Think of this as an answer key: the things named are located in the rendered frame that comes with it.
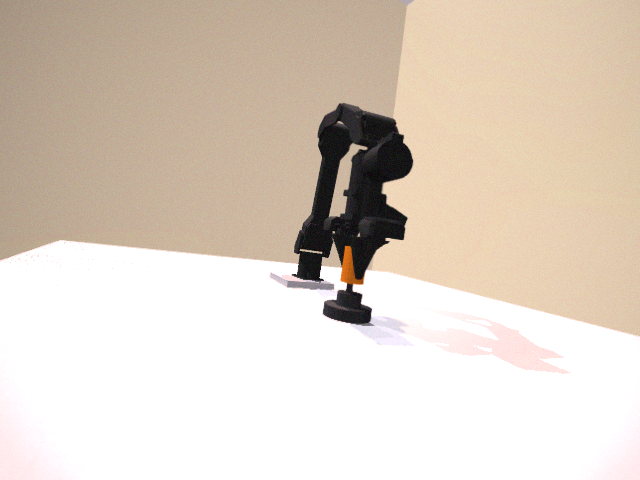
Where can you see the orange knob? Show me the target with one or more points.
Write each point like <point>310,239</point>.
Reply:
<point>347,274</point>

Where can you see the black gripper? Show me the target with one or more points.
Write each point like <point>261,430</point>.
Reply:
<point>361,216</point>

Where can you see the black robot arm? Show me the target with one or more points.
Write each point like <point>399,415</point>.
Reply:
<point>386,159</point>

